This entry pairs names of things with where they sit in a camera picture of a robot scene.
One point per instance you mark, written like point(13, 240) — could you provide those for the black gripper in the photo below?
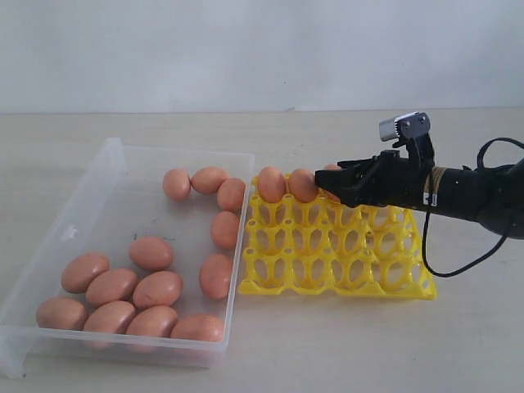
point(392, 180)

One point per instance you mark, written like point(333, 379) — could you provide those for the brown egg packed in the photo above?
point(151, 253)
point(302, 185)
point(331, 183)
point(271, 184)

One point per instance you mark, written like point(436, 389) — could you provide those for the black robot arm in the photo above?
point(490, 196)

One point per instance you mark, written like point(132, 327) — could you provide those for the yellow plastic egg tray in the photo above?
point(321, 246)

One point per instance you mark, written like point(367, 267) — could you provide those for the brown egg back right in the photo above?
point(230, 195)

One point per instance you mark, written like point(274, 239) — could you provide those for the brown egg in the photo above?
point(209, 179)
point(224, 230)
point(112, 285)
point(157, 321)
point(230, 195)
point(176, 184)
point(61, 313)
point(215, 276)
point(199, 327)
point(113, 318)
point(159, 288)
point(82, 270)

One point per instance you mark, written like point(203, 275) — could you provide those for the brown egg right side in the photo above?
point(224, 230)

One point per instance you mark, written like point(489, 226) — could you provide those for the brown egg back middle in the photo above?
point(209, 179)

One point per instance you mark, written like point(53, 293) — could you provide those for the brown egg right lower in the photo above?
point(215, 276)

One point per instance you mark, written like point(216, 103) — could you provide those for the brown egg back left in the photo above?
point(176, 184)

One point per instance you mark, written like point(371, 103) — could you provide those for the brown egg front right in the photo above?
point(199, 327)

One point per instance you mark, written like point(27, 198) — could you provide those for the clear plastic bin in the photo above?
point(119, 199)

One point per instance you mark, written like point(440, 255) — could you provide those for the brown egg front middle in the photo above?
point(157, 321)

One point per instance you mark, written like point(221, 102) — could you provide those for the brown egg centre left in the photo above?
point(112, 285)

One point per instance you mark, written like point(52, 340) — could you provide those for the brown egg front inner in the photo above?
point(113, 318)

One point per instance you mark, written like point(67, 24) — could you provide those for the brown egg front left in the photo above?
point(61, 313)

